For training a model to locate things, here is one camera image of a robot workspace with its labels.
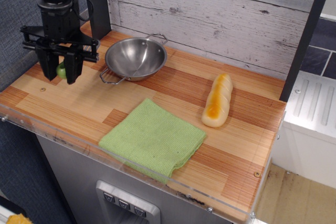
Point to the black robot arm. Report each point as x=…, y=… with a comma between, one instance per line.
x=63, y=4

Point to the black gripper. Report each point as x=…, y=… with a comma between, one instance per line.
x=60, y=35

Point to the yellow object in corner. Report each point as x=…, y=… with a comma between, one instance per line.
x=18, y=219

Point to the silver button panel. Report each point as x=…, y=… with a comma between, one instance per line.
x=119, y=206

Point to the toy bread loaf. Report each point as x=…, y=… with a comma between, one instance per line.
x=217, y=106

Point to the green handled grey spatula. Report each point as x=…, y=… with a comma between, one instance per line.
x=61, y=71

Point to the dark right frame post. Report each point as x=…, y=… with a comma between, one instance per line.
x=309, y=28

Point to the green folded cloth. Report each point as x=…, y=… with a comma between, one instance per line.
x=153, y=141

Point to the dark frame post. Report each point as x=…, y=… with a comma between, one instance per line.
x=100, y=19
x=309, y=28

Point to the white toy sink unit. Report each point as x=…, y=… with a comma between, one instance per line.
x=306, y=139

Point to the grey toy kitchen cabinet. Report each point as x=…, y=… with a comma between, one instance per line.
x=118, y=192

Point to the dark left frame post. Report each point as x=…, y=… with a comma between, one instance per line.
x=100, y=19

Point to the stainless steel pot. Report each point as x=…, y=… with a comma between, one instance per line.
x=136, y=58

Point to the clear acrylic edge guard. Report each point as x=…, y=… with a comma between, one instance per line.
x=126, y=163

